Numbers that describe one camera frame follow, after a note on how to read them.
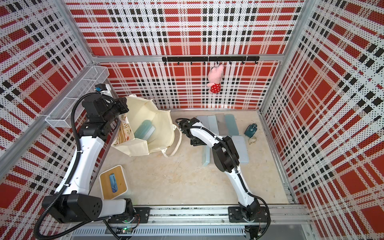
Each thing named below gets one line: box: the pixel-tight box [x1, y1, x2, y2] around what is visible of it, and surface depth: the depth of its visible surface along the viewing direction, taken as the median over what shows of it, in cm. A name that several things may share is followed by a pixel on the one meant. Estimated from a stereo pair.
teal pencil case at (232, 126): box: [225, 114, 239, 136], surface depth 114 cm
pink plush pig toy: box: [207, 64, 225, 94], surface depth 97 cm
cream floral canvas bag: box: [111, 95, 182, 158], surface depth 90 cm
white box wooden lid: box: [99, 165, 128, 200], surface depth 82 cm
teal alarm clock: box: [244, 123, 258, 138], surface depth 102 cm
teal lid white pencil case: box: [133, 119, 156, 141], surface depth 98 cm
